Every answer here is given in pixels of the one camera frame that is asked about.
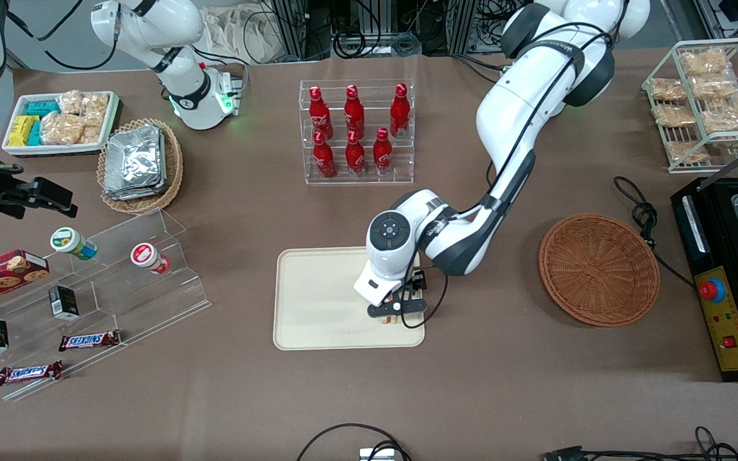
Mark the snickers chocolate bar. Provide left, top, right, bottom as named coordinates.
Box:
left=0, top=360, right=63, bottom=386
left=58, top=330, right=122, bottom=352

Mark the clear acrylic bottle rack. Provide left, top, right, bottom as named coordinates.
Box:
left=299, top=79, right=415, bottom=186

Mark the oval tan wicker basket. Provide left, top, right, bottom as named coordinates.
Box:
left=97, top=118, right=184, bottom=214

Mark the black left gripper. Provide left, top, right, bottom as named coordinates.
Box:
left=405, top=270, right=429, bottom=302

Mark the green lid yogurt cup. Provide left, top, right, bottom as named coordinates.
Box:
left=50, top=227, right=98, bottom=261

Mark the aluminium profile frame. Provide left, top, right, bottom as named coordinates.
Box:
left=272, top=0, right=332, bottom=62

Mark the white wire rack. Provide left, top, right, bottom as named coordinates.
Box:
left=642, top=38, right=738, bottom=174

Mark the round brown wicker basket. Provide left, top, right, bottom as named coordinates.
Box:
left=539, top=213, right=661, bottom=328

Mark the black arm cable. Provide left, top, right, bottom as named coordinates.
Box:
left=401, top=22, right=608, bottom=330

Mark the clear acrylic step stand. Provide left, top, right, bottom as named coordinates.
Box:
left=0, top=207, right=211, bottom=402

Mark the red cola bottle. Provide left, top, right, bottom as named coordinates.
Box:
left=313, top=131, right=337, bottom=179
left=373, top=127, right=394, bottom=176
left=389, top=83, right=411, bottom=138
left=345, top=129, right=366, bottom=177
left=309, top=86, right=334, bottom=140
left=344, top=84, right=366, bottom=138

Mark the beige cloth bag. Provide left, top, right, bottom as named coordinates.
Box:
left=201, top=5, right=280, bottom=65

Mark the black looped cable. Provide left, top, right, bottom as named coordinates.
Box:
left=297, top=423, right=412, bottom=461

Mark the yellow control panel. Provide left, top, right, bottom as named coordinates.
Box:
left=694, top=266, right=738, bottom=372

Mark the black cable with connector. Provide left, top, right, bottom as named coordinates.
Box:
left=542, top=426, right=738, bottom=461

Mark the white rectangular snack tray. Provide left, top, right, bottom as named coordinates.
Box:
left=2, top=90, right=120, bottom=158

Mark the black knotted table cable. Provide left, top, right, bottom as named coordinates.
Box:
left=612, top=176, right=696, bottom=289

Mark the triangle sandwich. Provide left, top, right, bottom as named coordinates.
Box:
left=379, top=291, right=408, bottom=327

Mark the black machine base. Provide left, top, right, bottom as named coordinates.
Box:
left=671, top=177, right=738, bottom=383

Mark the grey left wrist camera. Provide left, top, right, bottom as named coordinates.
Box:
left=368, top=298, right=427, bottom=319

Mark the silver foil pouch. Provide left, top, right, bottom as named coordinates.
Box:
left=104, top=124, right=163, bottom=194
left=108, top=131, right=168, bottom=202

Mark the grey metal bar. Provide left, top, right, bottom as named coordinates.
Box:
left=696, top=131, right=738, bottom=193

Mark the yellow snack package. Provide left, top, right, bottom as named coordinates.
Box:
left=8, top=115, right=40, bottom=147

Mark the cream rectangular tray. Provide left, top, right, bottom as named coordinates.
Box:
left=273, top=245, right=425, bottom=351

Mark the red lid yogurt cup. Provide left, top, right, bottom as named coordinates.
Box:
left=130, top=242, right=171, bottom=275

